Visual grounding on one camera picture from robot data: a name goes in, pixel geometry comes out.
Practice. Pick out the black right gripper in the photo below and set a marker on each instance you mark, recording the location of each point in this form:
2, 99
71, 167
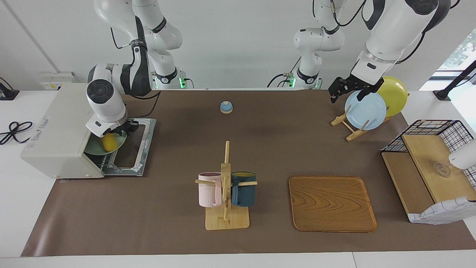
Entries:
119, 131

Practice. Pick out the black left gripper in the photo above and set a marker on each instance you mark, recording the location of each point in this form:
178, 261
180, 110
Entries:
356, 80

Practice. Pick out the glass oven door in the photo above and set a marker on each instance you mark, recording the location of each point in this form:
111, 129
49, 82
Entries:
147, 141

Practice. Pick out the yellow corn cob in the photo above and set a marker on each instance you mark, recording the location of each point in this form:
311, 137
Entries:
109, 143

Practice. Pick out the pale green plate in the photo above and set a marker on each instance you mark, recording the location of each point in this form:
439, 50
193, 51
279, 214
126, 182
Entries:
93, 149

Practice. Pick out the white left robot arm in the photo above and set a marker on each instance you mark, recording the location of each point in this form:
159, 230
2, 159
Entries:
394, 29

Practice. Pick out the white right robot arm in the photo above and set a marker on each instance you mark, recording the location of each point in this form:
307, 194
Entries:
108, 100

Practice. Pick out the metal oven rack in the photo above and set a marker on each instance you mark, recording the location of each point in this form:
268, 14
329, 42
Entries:
106, 160

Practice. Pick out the beige toaster oven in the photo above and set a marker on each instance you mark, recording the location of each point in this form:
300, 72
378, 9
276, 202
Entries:
55, 149

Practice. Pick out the light blue plate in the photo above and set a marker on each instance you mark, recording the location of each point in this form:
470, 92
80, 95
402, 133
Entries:
366, 111

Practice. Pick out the yellow plate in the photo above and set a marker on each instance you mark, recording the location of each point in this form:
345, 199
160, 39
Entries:
396, 96

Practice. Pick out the wooden plate rack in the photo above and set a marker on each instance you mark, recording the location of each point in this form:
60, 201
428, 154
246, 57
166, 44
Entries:
353, 134

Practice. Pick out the brown table mat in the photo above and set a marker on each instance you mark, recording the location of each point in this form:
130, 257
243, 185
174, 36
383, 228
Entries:
148, 208

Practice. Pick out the white power strip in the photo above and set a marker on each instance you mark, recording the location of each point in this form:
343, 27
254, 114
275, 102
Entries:
55, 80

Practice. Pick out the small blue bell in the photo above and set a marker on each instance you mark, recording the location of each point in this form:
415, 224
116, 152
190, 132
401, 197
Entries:
226, 108

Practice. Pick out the pink mug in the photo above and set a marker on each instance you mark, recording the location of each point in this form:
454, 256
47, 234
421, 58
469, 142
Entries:
208, 191

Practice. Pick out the black clamp stand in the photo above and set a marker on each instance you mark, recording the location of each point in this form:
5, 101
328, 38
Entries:
457, 78

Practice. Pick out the light wooden shelf board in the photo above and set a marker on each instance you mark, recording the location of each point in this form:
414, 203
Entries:
431, 160

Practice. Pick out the small clear glass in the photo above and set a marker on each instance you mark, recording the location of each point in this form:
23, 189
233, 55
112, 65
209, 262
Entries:
442, 169

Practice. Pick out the brown wooden tray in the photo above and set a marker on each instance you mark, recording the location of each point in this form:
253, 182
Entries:
331, 204

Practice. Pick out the dark blue mug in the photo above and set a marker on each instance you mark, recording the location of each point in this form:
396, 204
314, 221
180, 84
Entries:
243, 193

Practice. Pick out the white rounded device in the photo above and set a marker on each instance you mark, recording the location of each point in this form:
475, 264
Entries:
465, 156

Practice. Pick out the wooden mug tree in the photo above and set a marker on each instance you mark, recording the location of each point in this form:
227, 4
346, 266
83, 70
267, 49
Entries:
227, 221

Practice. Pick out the white checked cloth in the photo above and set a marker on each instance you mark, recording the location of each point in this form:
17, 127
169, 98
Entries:
442, 214

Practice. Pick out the black desk mount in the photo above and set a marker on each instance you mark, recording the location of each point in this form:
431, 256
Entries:
7, 93

